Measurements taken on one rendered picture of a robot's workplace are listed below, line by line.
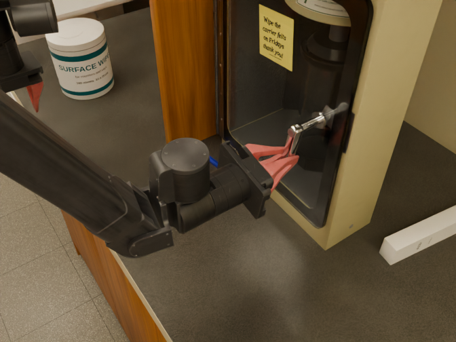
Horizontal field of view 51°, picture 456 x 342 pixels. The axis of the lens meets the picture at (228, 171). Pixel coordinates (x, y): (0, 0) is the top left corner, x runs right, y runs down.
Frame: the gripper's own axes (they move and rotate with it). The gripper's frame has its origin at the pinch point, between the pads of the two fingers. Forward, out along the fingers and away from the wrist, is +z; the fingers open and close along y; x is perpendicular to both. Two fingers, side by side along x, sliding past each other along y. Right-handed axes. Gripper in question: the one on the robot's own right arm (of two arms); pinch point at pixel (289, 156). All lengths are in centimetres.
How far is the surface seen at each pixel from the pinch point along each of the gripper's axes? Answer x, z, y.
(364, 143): -4.0, 8.1, -5.6
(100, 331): 122, -29, 36
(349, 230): 17.0, 10.4, -9.3
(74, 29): 17, -9, 63
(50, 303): 126, -40, 56
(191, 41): 1.7, 2.2, 30.9
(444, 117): 17, 48, 0
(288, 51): -11.2, 4.0, 8.9
